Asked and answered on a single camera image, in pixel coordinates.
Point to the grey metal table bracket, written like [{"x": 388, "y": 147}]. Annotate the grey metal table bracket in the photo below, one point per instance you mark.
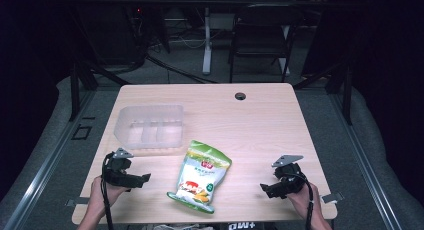
[
  {"x": 78, "y": 201},
  {"x": 332, "y": 197}
]

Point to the person's left hand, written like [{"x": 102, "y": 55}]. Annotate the person's left hand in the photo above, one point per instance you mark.
[{"x": 100, "y": 195}]

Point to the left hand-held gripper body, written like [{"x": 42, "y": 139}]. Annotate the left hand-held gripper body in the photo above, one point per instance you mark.
[{"x": 116, "y": 171}]

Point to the black metal stand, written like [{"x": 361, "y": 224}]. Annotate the black metal stand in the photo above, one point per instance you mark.
[
  {"x": 348, "y": 93},
  {"x": 75, "y": 90}
]

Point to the person's right hand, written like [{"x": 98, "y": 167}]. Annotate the person's right hand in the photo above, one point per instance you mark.
[{"x": 308, "y": 201}]

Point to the green and white snack bag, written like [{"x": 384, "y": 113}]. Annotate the green and white snack bag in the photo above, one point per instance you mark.
[{"x": 200, "y": 176}]

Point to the translucent plastic container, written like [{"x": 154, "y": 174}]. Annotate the translucent plastic container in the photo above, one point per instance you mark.
[{"x": 150, "y": 128}]

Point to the black chair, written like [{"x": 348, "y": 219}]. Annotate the black chair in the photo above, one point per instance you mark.
[{"x": 263, "y": 30}]

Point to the grey metal floor rail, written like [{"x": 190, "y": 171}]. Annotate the grey metal floor rail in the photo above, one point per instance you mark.
[
  {"x": 43, "y": 163},
  {"x": 363, "y": 163}
]

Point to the white desk leg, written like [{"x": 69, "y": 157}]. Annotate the white desk leg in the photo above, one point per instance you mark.
[{"x": 207, "y": 50}]

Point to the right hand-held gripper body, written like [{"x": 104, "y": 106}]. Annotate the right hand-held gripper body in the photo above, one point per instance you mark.
[{"x": 290, "y": 180}]

